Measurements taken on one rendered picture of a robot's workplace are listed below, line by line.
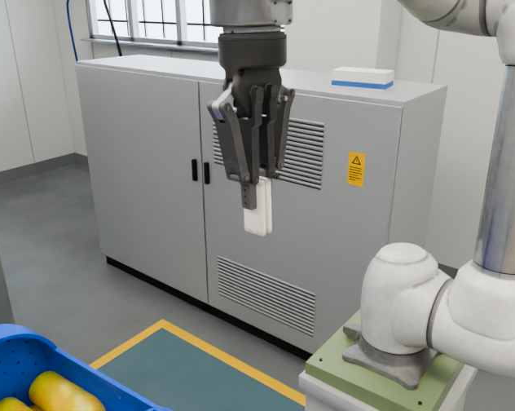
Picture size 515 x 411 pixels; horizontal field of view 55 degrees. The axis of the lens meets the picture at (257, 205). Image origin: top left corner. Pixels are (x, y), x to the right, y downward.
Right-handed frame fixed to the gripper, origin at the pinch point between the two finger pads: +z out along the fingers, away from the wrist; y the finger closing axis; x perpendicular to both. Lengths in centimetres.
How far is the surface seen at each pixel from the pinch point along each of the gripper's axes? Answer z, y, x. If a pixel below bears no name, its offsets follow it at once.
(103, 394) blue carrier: 48, -4, 39
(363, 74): 3, 152, 68
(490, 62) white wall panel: 6, 263, 49
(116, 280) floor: 147, 124, 238
